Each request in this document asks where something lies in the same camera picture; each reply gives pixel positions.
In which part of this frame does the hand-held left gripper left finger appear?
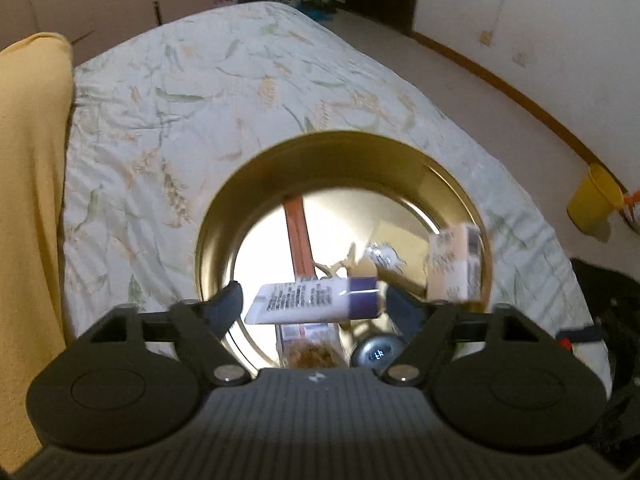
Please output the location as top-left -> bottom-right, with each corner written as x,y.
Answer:
90,280 -> 251,388

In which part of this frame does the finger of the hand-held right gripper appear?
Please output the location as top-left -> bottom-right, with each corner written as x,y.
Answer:
559,326 -> 607,347

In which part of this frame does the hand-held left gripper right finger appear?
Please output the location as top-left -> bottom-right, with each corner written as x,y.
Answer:
382,287 -> 551,388

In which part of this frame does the dark grey round device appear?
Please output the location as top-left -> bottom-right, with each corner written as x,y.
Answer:
350,335 -> 408,372

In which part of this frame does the pastel tissue pack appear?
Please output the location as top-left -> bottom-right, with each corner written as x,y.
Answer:
425,222 -> 488,306

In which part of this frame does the white tube with purple cap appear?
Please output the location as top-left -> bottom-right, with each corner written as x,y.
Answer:
244,276 -> 386,326

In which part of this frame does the cream flower hair clip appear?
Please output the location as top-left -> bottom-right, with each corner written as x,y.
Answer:
312,242 -> 383,348

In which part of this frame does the clear bag of snacks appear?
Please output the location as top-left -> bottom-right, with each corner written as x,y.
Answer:
277,322 -> 347,370

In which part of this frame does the orange sachet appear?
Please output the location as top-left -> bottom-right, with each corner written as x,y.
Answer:
282,199 -> 318,281

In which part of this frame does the round gold metal tin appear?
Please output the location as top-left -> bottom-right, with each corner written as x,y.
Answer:
192,130 -> 493,368

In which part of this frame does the person's dark clothing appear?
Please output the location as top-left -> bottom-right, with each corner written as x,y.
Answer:
570,257 -> 640,461

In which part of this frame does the orange patterned object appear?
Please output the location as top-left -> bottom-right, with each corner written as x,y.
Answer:
620,189 -> 640,233

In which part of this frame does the yellow plastic cup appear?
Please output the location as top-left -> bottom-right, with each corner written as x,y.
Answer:
566,164 -> 626,233

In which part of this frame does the floral bed cover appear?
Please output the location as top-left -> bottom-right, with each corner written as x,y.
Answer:
60,1 -> 613,386

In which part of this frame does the yellow blanket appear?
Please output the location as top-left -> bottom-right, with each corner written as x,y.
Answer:
0,32 -> 76,458

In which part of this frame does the thin wall cable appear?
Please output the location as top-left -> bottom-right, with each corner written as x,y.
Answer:
486,0 -> 517,34

